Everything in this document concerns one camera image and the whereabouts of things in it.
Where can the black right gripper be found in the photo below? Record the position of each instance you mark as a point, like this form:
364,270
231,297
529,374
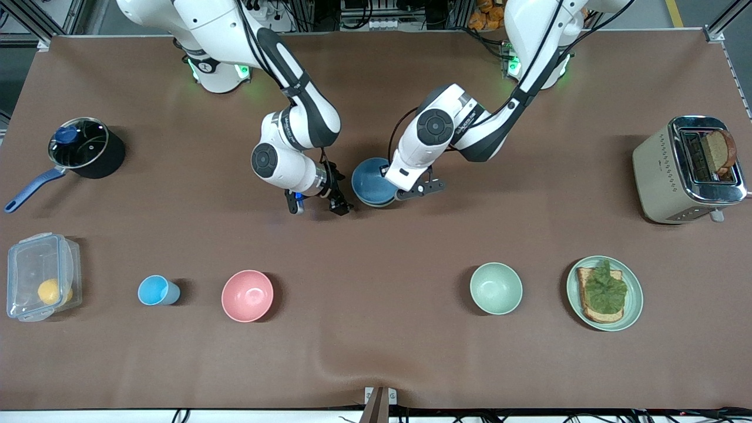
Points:
332,189

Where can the blue bowl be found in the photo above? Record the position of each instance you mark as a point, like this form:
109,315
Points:
367,182

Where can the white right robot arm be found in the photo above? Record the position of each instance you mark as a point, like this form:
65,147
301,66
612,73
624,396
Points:
294,135

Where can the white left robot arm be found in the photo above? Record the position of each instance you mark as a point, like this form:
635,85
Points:
435,132

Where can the pink bowl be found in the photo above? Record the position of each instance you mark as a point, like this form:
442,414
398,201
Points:
247,295

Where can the brown table cloth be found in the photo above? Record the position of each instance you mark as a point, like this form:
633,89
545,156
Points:
376,352

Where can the bag of orange items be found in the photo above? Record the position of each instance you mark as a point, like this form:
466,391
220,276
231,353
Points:
484,20

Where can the white power strip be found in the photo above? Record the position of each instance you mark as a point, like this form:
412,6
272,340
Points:
267,20

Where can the blue plastic cup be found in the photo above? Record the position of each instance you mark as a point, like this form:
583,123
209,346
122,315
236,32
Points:
154,290

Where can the green lettuce leaf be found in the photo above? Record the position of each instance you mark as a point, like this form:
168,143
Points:
605,291

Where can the toast slice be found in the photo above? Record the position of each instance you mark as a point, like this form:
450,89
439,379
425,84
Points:
593,314

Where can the silver toaster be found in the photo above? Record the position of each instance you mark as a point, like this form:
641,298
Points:
664,188

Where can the light green plate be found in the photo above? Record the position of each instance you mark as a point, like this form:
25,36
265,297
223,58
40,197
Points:
634,299

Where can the glass lid with blue knob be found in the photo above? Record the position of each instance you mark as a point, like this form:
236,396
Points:
82,144

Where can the brown bread slice in toaster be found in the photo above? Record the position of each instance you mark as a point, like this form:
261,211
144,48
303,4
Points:
719,153

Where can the yellow lemon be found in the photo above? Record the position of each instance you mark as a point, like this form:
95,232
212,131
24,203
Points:
50,291

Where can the clear plastic food container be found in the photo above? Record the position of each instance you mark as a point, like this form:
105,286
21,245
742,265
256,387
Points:
35,264

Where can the metal table edge bracket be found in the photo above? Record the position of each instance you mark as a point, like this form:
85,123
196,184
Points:
380,402

